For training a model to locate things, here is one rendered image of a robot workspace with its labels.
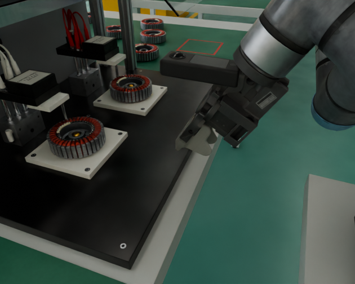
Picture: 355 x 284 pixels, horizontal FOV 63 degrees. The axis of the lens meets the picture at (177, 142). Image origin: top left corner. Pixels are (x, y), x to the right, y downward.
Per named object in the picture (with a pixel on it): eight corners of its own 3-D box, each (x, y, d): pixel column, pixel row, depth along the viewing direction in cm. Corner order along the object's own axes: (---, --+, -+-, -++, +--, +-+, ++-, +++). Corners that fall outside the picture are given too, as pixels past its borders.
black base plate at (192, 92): (225, 87, 91) (226, 80, 90) (130, 270, 42) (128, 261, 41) (94, 67, 104) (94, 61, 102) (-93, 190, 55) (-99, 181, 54)
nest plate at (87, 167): (128, 136, 66) (127, 131, 65) (90, 180, 55) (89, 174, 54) (71, 124, 70) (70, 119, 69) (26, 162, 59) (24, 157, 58)
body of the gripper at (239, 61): (231, 151, 44) (289, 96, 36) (185, 119, 44) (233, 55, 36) (240, 125, 50) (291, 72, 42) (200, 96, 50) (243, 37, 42)
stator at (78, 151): (115, 134, 64) (113, 120, 62) (86, 165, 56) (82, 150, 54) (72, 125, 67) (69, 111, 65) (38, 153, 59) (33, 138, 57)
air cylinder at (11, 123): (46, 128, 68) (39, 107, 65) (22, 146, 63) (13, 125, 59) (29, 124, 70) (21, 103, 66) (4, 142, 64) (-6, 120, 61)
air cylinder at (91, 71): (101, 85, 87) (98, 68, 83) (87, 97, 81) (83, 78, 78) (87, 83, 88) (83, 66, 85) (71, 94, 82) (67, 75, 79)
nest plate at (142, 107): (167, 91, 84) (167, 87, 83) (145, 116, 73) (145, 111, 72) (121, 83, 88) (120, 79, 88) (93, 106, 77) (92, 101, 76)
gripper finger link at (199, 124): (183, 148, 46) (214, 111, 40) (175, 142, 46) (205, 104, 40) (192, 132, 50) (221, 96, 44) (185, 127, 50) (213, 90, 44)
